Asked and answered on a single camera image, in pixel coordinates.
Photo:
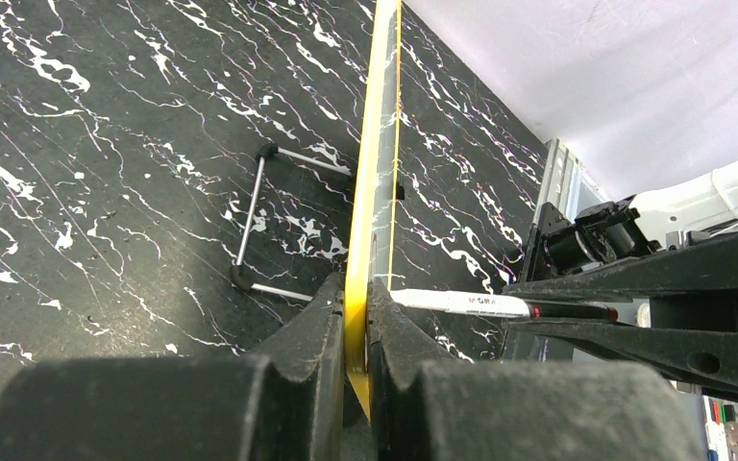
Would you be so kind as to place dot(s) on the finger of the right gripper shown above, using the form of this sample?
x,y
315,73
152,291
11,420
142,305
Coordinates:
x,y
711,266
708,359

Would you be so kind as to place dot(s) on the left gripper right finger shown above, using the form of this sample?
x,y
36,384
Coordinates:
x,y
430,405

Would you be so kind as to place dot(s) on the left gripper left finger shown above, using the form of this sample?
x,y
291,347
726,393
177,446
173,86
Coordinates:
x,y
281,401

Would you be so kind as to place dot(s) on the white whiteboard marker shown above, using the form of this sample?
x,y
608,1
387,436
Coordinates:
x,y
500,306

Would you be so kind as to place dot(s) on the yellow framed whiteboard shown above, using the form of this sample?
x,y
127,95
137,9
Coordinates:
x,y
377,190

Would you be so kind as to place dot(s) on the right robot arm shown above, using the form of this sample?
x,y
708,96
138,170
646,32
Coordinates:
x,y
652,222

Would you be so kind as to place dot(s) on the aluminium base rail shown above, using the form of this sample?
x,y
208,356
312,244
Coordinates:
x,y
566,183

